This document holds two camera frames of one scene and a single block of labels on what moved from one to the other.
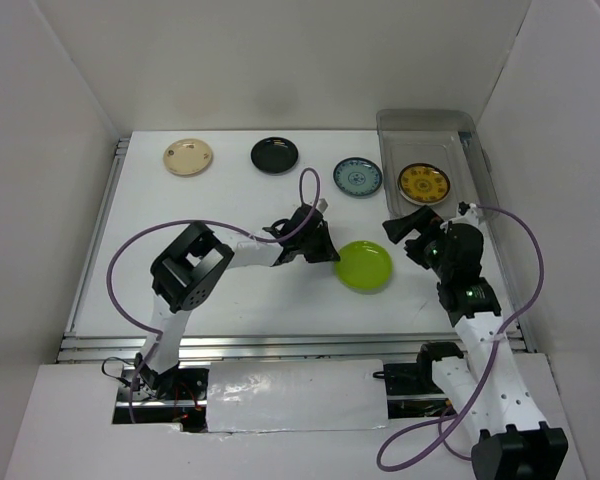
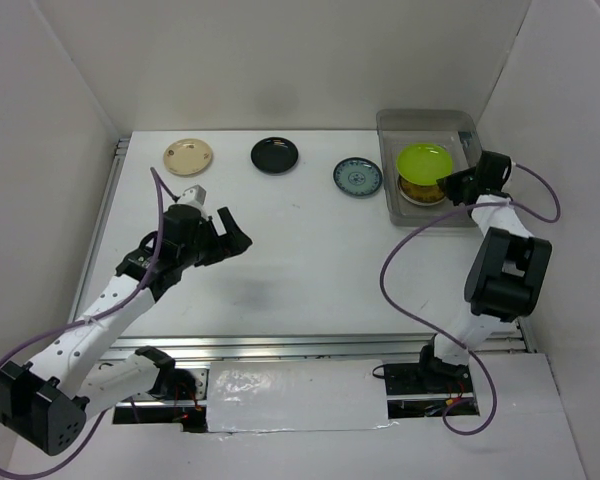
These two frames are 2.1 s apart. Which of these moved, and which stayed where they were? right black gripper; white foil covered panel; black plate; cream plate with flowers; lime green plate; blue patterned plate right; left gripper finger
Moved: right black gripper; left gripper finger; lime green plate
Stayed: white foil covered panel; black plate; cream plate with flowers; blue patterned plate right
